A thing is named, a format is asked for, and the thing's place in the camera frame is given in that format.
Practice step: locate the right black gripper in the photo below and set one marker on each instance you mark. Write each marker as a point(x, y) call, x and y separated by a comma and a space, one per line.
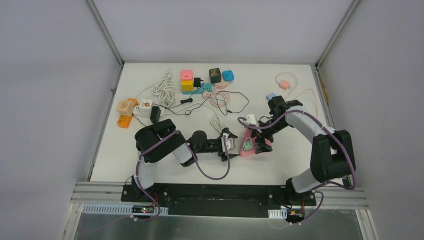
point(262, 147)

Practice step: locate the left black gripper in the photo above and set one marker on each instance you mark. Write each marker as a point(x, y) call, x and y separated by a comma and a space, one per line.
point(218, 143)

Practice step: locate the green charger plug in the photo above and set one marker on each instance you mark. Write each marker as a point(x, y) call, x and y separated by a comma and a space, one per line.
point(248, 144)

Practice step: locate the pink triangular power strip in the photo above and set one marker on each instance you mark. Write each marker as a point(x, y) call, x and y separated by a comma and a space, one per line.
point(262, 145)

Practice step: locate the blue charger plug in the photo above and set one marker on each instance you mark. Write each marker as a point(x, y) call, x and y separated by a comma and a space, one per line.
point(270, 96)

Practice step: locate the pink charger plug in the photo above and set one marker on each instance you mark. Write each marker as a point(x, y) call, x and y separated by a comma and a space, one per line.
point(285, 85)

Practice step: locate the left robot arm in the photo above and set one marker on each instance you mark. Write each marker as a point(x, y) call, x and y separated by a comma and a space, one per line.
point(157, 141)

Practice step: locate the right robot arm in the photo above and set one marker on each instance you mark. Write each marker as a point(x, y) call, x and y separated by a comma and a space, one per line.
point(332, 155)

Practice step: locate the pink round socket base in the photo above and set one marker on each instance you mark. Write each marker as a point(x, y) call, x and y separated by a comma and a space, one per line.
point(221, 85)

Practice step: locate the small black plug adapter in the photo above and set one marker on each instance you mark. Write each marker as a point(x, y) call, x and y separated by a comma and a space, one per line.
point(198, 82)

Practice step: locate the teal power strip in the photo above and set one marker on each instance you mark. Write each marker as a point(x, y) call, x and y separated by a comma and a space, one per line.
point(205, 87)

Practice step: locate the blue cube adapter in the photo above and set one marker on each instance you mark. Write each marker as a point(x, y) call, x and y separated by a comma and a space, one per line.
point(228, 75)

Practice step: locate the dark green cube adapter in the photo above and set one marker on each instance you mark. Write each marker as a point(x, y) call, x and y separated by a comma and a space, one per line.
point(215, 75)

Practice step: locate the yellow cube adapter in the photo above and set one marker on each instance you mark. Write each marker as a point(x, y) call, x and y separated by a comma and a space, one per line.
point(187, 85)

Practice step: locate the black power adapter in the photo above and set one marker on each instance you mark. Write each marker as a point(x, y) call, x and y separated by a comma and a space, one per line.
point(155, 114)

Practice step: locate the pink cube adapter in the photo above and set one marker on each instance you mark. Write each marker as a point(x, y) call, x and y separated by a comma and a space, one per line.
point(186, 75)

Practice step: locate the white cube adapter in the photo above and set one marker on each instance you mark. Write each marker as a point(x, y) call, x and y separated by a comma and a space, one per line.
point(144, 109)

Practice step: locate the orange power strip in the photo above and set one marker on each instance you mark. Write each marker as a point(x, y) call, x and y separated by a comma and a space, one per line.
point(124, 121)

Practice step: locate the beige cube adapter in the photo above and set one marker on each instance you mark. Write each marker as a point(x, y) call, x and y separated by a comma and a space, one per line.
point(125, 108)

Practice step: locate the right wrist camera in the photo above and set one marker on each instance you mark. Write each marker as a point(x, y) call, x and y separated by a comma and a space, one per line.
point(251, 120)

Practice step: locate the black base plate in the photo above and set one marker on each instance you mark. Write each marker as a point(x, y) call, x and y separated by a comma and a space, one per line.
point(219, 200)

